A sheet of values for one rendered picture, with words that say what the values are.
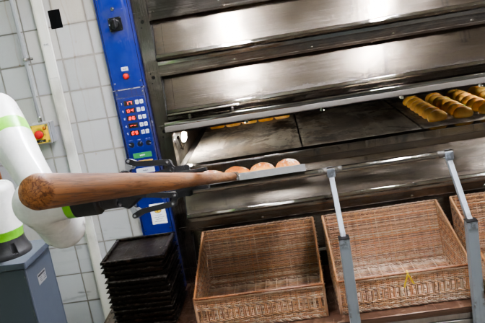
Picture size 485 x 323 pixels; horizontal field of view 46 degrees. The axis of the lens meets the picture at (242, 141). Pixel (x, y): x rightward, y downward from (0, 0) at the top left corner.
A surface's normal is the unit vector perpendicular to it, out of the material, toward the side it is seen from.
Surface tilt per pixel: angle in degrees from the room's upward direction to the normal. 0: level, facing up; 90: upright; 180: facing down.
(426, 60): 70
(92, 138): 90
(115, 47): 90
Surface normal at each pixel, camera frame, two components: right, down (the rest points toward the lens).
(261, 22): -0.10, -0.13
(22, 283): -0.08, 0.21
